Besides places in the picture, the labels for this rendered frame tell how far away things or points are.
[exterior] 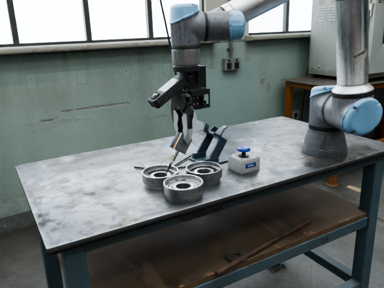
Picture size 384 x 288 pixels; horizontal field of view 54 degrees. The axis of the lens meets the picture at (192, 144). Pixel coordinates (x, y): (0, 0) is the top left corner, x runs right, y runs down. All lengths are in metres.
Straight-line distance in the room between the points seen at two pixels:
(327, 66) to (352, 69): 2.16
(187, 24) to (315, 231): 0.81
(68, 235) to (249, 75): 2.51
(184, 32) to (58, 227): 0.55
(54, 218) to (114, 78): 1.76
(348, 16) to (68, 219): 0.90
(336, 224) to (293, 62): 2.25
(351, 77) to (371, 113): 0.12
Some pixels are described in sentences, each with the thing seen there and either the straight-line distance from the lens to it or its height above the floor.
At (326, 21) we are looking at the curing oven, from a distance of 3.35.
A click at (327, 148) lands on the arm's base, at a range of 1.34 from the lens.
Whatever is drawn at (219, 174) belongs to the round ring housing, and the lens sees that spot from 1.07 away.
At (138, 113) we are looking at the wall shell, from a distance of 2.73.
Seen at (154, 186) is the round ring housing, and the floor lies 0.82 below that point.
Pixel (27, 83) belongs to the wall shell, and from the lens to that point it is 2.52.
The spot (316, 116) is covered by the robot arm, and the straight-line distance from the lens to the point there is 1.32.
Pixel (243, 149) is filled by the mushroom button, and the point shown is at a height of 0.87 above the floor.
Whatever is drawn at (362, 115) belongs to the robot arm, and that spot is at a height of 0.97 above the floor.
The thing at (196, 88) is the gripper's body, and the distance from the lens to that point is 1.03.
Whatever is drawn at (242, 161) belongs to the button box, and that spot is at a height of 0.84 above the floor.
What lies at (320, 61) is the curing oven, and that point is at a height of 0.92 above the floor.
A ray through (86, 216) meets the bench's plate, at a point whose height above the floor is 0.80.
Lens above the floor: 1.23
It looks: 17 degrees down
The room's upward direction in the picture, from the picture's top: 2 degrees counter-clockwise
